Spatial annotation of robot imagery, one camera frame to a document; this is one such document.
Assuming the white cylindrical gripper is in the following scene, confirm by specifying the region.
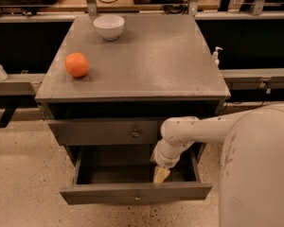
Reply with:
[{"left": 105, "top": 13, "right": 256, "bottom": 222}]
[{"left": 150, "top": 139, "right": 194, "bottom": 183}]

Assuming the white ceramic bowl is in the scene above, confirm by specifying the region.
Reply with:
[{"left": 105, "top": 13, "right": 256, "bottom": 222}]
[{"left": 94, "top": 15, "right": 125, "bottom": 41}]

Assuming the black bracket leg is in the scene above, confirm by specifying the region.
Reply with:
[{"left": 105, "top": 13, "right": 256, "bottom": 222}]
[{"left": 0, "top": 106, "right": 16, "bottom": 129}]

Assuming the grey top drawer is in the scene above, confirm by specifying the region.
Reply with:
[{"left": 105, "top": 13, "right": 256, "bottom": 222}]
[{"left": 49, "top": 118, "right": 163, "bottom": 146}]

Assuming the grey drawer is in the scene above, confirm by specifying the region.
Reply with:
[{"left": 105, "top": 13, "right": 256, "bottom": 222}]
[
  {"left": 60, "top": 145, "right": 212, "bottom": 204},
  {"left": 49, "top": 118, "right": 163, "bottom": 146}
]

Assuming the orange fruit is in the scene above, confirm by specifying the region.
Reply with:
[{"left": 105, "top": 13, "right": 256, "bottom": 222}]
[{"left": 64, "top": 52, "right": 89, "bottom": 78}]

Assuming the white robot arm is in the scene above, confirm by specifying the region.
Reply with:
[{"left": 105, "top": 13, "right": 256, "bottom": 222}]
[{"left": 152, "top": 103, "right": 284, "bottom": 227}]

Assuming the black floor cable with adapter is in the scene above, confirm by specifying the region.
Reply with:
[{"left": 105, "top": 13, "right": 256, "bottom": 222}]
[{"left": 257, "top": 79, "right": 273, "bottom": 109}]

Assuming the white pump dispenser bottle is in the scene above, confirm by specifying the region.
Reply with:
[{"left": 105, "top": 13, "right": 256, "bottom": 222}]
[{"left": 212, "top": 46, "right": 223, "bottom": 67}]

